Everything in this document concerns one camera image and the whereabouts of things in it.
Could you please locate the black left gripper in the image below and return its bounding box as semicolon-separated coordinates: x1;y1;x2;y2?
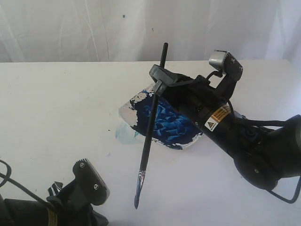
47;180;109;226

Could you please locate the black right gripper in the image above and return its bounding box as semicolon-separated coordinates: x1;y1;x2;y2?
149;65;237;141

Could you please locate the black paintbrush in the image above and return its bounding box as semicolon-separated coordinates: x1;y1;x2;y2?
134;42;168;209

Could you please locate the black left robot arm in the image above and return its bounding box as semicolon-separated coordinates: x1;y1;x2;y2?
0;180;109;226

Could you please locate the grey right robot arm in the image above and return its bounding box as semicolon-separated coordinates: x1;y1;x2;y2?
150;65;301;191

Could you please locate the white plate with blue paint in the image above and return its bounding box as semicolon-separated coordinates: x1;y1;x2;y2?
116;84;202;150

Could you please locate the white paper sheet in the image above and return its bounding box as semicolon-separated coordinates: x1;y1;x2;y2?
92;137;301;226

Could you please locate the white backdrop cloth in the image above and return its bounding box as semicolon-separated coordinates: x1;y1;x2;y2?
0;0;301;66

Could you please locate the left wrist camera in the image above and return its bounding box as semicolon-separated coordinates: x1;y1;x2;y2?
72;159;110;206

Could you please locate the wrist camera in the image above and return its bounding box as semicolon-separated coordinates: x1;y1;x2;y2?
72;159;110;206
209;50;243;99

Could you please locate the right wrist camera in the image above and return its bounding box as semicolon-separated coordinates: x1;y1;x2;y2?
209;50;243;99

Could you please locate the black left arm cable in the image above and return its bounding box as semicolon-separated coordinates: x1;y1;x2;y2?
0;160;48;204

